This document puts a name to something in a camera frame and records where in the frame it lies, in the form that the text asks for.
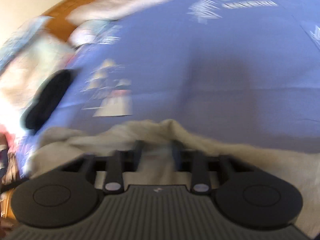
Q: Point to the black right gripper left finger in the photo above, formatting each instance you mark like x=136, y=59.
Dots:
x=72, y=191

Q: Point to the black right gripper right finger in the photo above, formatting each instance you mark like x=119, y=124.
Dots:
x=243, y=193

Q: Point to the light grey sweatpants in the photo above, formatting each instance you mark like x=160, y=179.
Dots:
x=59, y=145

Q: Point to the black folded garment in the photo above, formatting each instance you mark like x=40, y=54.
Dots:
x=46, y=99

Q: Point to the blue patterned bed sheet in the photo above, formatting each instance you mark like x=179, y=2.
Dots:
x=238, y=71

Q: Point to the pastel patterned folded blanket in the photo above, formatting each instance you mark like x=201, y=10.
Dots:
x=28, y=58

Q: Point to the light floral pillow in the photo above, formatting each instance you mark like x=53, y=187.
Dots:
x=92, y=31

